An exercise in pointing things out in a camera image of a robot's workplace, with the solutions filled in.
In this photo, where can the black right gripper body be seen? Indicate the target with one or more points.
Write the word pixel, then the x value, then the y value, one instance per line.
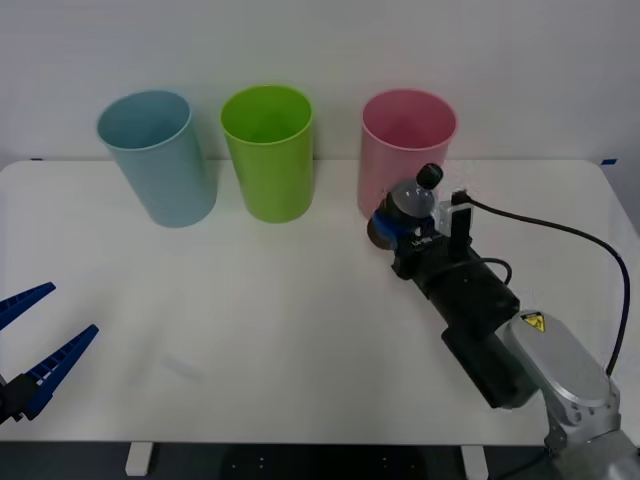
pixel 430 262

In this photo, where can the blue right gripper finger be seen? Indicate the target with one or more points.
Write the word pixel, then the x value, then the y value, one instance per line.
pixel 392 230

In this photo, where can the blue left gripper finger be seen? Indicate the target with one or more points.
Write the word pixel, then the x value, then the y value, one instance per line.
pixel 20 302
pixel 55 367

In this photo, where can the dark bottle with black cap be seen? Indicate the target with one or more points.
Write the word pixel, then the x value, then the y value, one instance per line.
pixel 410 200

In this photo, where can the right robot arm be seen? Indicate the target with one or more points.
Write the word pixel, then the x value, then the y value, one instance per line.
pixel 550 360

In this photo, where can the pink plastic bin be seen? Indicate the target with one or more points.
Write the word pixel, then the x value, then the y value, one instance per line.
pixel 395 170

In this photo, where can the white table leg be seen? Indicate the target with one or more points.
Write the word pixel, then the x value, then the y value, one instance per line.
pixel 475 461
pixel 137 459

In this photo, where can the green plastic bin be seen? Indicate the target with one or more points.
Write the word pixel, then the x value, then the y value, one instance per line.
pixel 275 185

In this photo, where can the pale blue plastic bin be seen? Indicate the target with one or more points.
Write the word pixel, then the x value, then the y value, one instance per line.
pixel 165 190

